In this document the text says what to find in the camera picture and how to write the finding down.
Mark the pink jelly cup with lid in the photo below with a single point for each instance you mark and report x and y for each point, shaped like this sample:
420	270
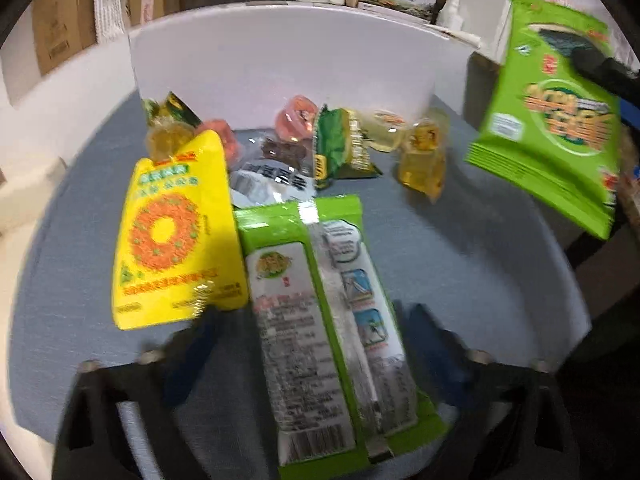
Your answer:
295	122

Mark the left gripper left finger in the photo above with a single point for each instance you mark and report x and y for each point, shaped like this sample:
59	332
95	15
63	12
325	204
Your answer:
174	368

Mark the orange jelly cup left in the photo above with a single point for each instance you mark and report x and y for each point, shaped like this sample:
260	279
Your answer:
164	139

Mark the white storage box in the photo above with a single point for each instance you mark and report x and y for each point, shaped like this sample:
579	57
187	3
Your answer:
242	63

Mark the green wrapped snack packet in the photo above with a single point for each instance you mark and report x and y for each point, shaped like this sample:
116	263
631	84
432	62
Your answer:
340	148

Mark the white patterned paper bag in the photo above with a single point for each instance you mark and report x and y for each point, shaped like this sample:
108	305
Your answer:
111	19

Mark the yellow snack pouch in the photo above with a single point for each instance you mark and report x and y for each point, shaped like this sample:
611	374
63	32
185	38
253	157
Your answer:
178	249

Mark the clear yellow jelly cup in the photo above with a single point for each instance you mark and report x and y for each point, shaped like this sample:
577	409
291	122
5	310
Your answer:
383	130

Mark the cream leather sofa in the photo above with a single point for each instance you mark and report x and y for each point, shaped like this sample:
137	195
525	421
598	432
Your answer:
27	189

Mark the small green candy packet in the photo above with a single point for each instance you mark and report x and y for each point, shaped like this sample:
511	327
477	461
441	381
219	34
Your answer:
171	109

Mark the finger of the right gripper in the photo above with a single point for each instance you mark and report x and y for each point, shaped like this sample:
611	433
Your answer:
606	72

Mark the pink jelly cup left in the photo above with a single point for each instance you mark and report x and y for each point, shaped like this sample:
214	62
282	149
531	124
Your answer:
233	149

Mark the yellow cartoon lid jelly cup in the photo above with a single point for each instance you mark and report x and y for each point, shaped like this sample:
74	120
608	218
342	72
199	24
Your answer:
423	157

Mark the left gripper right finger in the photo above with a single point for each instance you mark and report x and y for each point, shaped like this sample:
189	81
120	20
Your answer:
437	354

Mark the white plastic bottle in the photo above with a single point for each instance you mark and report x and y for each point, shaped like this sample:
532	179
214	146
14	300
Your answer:
449	16

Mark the large cardboard box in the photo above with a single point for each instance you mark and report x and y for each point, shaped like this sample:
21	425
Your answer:
62	29

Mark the dark dried fruit packet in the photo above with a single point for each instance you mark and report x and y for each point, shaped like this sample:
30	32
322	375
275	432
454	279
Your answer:
271	171

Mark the green seaweed snack bag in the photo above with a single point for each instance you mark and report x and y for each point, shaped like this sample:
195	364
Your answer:
548	130

